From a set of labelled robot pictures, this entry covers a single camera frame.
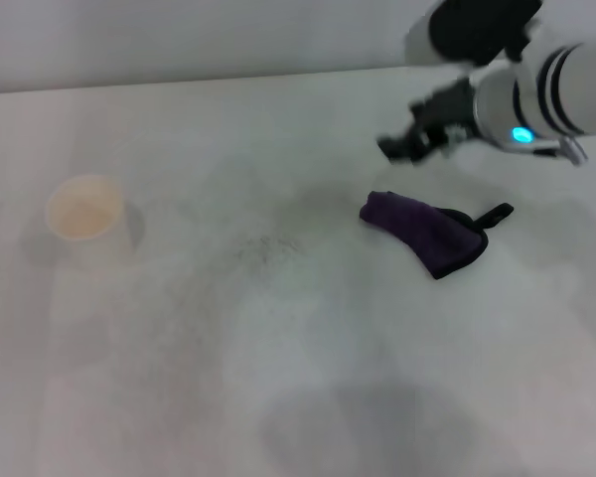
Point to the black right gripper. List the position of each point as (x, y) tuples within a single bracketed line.
[(444, 114)]

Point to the purple rag with black trim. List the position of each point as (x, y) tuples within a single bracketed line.
[(427, 231)]

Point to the white paper cup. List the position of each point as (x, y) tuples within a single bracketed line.
[(84, 213)]

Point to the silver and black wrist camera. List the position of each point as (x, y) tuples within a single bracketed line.
[(467, 27)]

